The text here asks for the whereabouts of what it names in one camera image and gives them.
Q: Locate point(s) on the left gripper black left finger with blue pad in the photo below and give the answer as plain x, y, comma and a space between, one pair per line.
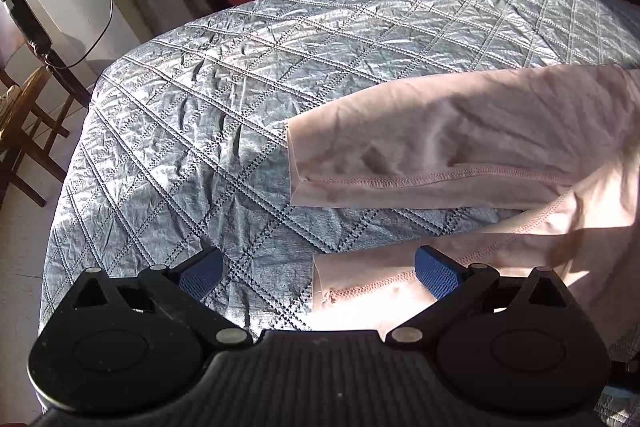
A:
179, 293

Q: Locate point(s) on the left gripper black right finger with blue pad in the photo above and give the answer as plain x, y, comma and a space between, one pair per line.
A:
457, 290

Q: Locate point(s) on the pink garment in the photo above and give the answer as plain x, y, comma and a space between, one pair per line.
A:
556, 146

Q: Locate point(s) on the grey quilted table cover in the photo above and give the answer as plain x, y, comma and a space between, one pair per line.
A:
185, 148

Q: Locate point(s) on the wooden chair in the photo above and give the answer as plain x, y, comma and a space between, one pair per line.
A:
27, 130

